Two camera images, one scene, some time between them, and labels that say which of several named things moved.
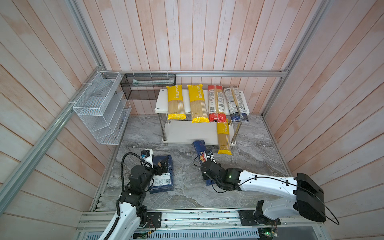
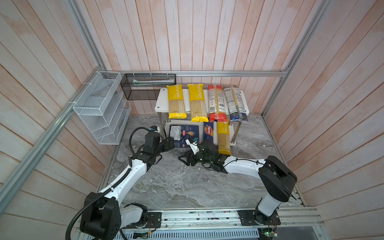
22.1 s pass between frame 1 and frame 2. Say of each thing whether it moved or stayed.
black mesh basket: stayed
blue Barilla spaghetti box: moved
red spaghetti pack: stayed
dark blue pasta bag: moved
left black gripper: moved
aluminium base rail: stayed
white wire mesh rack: stayed
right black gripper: moved
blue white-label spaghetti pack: stayed
